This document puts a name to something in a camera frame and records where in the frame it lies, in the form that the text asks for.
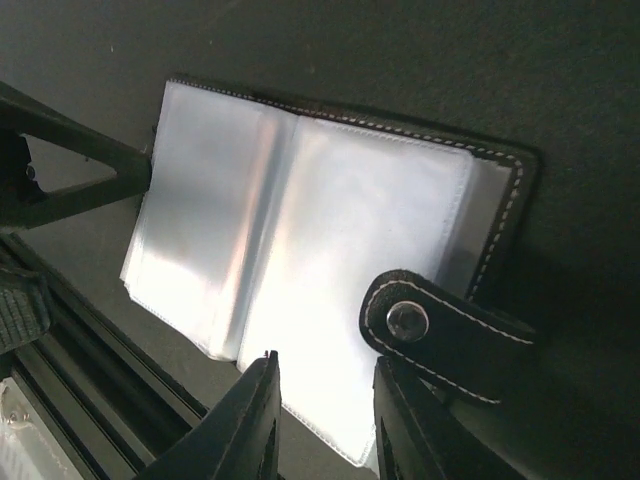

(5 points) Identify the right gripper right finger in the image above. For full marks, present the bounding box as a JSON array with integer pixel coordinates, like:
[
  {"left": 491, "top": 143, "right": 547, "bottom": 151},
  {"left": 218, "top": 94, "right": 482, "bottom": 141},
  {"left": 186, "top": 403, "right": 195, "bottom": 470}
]
[{"left": 373, "top": 356, "right": 523, "bottom": 480}]

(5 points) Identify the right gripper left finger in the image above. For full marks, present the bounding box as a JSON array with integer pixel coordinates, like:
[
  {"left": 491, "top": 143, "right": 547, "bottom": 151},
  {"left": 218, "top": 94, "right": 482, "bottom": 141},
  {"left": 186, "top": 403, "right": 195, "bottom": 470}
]
[{"left": 142, "top": 350, "right": 282, "bottom": 479}]

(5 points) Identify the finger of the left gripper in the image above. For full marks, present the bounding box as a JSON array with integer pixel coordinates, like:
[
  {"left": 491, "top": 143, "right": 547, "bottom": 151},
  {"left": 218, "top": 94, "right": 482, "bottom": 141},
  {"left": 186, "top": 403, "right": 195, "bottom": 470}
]
[
  {"left": 1, "top": 252, "right": 53, "bottom": 355},
  {"left": 1, "top": 83, "right": 152, "bottom": 230}
]

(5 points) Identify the black leather card holder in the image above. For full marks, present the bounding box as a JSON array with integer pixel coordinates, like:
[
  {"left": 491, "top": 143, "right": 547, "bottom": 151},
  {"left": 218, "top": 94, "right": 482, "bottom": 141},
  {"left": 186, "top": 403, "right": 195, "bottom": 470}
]
[{"left": 121, "top": 76, "right": 539, "bottom": 469}]

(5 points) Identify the black aluminium rail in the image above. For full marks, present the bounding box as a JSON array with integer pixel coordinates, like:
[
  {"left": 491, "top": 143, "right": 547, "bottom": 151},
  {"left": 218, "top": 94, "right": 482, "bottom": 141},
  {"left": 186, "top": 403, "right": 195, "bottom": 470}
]
[{"left": 1, "top": 235, "right": 207, "bottom": 479}]

